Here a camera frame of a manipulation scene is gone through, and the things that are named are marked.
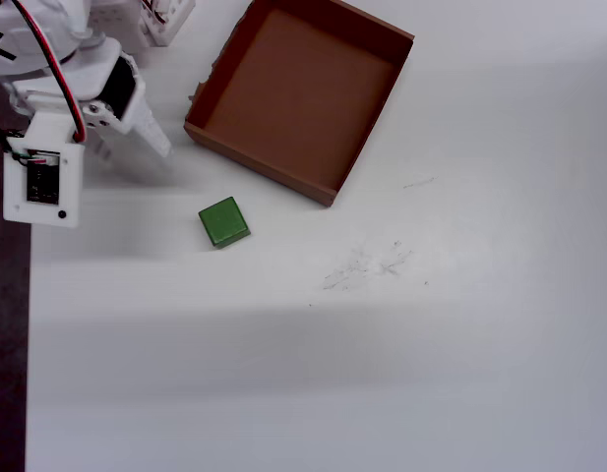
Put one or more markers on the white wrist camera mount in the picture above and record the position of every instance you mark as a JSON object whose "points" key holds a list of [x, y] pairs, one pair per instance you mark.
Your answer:
{"points": [[42, 142]]}

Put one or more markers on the green cube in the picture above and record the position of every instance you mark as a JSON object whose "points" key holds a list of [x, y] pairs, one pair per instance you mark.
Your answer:
{"points": [[223, 221]]}

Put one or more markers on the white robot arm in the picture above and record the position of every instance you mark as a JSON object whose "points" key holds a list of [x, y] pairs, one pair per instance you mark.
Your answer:
{"points": [[32, 34]]}

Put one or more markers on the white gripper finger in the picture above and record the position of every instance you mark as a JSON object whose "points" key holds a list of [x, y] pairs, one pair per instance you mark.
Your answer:
{"points": [[148, 125], [100, 143]]}

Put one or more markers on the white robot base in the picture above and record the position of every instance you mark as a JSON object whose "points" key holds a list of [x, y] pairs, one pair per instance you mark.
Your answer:
{"points": [[160, 30]]}

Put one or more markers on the brown cardboard box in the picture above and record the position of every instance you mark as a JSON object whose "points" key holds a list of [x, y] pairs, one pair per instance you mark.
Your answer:
{"points": [[303, 108]]}

